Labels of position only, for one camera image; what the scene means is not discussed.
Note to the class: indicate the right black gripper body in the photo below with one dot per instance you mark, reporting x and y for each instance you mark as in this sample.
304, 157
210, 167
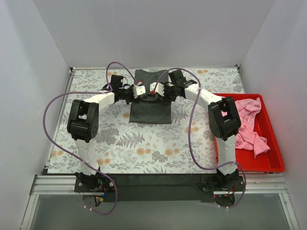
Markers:
156, 96

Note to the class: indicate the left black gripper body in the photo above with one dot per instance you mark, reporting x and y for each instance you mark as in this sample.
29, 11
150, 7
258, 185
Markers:
143, 96

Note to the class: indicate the dark grey t shirt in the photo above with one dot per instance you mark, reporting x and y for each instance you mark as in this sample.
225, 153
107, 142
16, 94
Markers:
148, 110

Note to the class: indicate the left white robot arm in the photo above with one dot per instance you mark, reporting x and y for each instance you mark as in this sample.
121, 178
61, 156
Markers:
83, 125

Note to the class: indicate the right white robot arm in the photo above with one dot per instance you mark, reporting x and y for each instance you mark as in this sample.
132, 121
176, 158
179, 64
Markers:
224, 123

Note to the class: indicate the floral table mat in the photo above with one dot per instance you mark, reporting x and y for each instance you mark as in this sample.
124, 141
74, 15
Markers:
184, 146

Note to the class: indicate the pink t shirt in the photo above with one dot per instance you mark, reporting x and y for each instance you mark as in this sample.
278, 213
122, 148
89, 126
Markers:
247, 138

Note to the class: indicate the red plastic bin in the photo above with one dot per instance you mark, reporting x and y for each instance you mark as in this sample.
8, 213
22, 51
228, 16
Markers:
269, 161

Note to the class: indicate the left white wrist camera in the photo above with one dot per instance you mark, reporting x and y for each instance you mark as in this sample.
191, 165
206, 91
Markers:
138, 90

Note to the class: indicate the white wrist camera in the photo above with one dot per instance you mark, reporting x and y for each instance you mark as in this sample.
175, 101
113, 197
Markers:
157, 88
138, 90

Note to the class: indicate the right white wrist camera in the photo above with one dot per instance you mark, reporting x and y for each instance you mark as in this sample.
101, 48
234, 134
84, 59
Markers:
157, 88

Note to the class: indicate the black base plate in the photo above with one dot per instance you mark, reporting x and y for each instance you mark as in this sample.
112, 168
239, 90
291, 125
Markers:
155, 187

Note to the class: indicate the aluminium frame rail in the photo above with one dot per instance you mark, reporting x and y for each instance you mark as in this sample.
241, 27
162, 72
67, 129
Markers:
51, 197

